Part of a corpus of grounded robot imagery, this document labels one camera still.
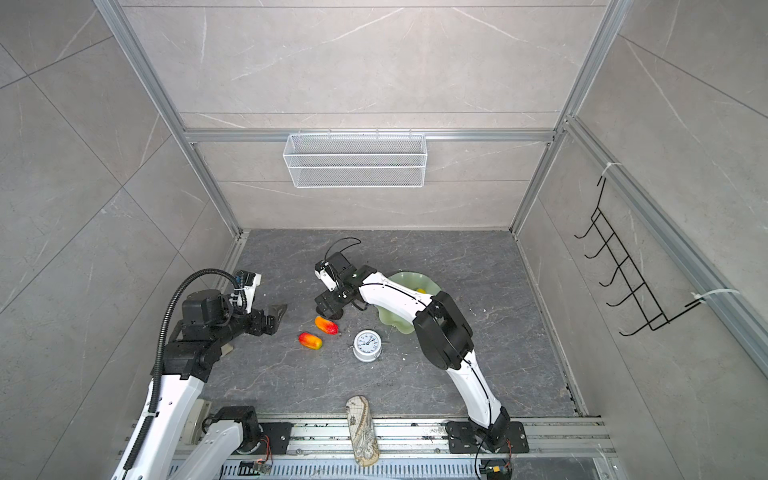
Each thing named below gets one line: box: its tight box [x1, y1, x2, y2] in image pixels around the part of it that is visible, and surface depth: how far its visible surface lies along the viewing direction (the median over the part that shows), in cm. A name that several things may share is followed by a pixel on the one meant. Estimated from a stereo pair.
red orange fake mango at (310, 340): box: [298, 332, 323, 350], surface depth 90 cm
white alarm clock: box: [352, 329, 382, 363], surface depth 87 cm
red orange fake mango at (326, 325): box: [314, 316, 339, 335], surface depth 94 cm
